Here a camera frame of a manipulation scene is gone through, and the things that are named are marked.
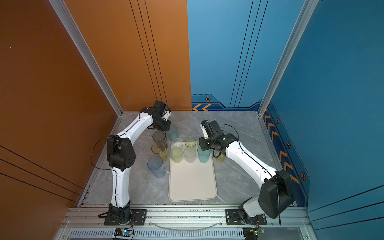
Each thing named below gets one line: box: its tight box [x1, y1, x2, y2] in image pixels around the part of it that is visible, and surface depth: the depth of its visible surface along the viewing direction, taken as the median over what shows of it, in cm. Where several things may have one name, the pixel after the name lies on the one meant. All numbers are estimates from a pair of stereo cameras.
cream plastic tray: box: [168, 141, 218, 202], surface depth 91 cm
